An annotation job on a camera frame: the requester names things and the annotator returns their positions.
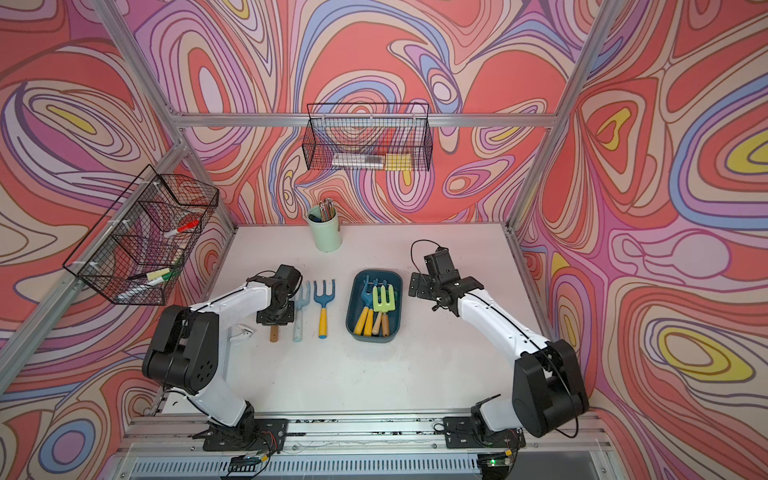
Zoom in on light blue rake pale handle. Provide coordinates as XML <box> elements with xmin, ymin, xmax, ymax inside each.
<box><xmin>293</xmin><ymin>281</ymin><xmax>312</xmax><ymax>343</ymax></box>

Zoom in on blue rake yellow handle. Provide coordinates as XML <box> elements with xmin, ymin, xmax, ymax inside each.
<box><xmin>353</xmin><ymin>275</ymin><xmax>373</xmax><ymax>336</ymax></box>
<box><xmin>363</xmin><ymin>279</ymin><xmax>379</xmax><ymax>337</ymax></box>
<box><xmin>313</xmin><ymin>279</ymin><xmax>336</xmax><ymax>339</ymax></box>

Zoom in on lime rake wooden handle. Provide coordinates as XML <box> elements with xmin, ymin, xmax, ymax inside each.
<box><xmin>372</xmin><ymin>284</ymin><xmax>396</xmax><ymax>337</ymax></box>

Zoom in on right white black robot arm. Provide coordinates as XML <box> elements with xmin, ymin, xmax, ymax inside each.
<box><xmin>408</xmin><ymin>244</ymin><xmax>590</xmax><ymax>443</ymax></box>

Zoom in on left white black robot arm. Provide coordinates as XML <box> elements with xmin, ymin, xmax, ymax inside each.
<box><xmin>142</xmin><ymin>264</ymin><xmax>303</xmax><ymax>427</ymax></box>

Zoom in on teal plastic storage box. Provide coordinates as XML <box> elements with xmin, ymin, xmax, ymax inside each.
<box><xmin>346</xmin><ymin>269</ymin><xmax>403</xmax><ymax>343</ymax></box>

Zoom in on mint green pen cup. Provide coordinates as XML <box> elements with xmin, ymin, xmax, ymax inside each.
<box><xmin>306</xmin><ymin>213</ymin><xmax>342</xmax><ymax>253</ymax></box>

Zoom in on pens in cup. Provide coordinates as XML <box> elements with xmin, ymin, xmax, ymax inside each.
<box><xmin>307</xmin><ymin>198</ymin><xmax>336</xmax><ymax>223</ymax></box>

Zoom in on red marker in basket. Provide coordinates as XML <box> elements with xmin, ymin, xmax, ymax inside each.
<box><xmin>163</xmin><ymin>220</ymin><xmax>199</xmax><ymax>238</ymax></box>

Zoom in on green marker in basket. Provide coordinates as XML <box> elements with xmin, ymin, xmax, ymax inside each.
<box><xmin>128</xmin><ymin>267</ymin><xmax>176</xmax><ymax>286</ymax></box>

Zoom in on yellow item in back basket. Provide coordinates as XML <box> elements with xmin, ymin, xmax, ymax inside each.
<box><xmin>384</xmin><ymin>153</ymin><xmax>413</xmax><ymax>171</ymax></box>

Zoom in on clear tube in back basket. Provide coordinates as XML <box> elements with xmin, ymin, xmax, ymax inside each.
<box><xmin>331</xmin><ymin>152</ymin><xmax>386</xmax><ymax>170</ymax></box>

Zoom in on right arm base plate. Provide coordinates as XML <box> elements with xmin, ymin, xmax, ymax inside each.
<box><xmin>433</xmin><ymin>416</ymin><xmax>526</xmax><ymax>451</ymax></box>

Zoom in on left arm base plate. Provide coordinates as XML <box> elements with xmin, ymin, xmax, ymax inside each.
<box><xmin>192</xmin><ymin>418</ymin><xmax>289</xmax><ymax>453</ymax></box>

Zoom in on left black wire basket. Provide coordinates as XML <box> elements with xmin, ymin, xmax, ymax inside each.
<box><xmin>63</xmin><ymin>166</ymin><xmax>219</xmax><ymax>306</ymax></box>

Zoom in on black wire basket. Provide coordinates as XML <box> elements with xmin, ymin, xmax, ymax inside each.
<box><xmin>63</xmin><ymin>166</ymin><xmax>219</xmax><ymax>306</ymax></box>
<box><xmin>302</xmin><ymin>101</ymin><xmax>434</xmax><ymax>171</ymax></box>

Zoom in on back black wire basket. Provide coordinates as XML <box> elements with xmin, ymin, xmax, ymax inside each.
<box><xmin>302</xmin><ymin>101</ymin><xmax>434</xmax><ymax>171</ymax></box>

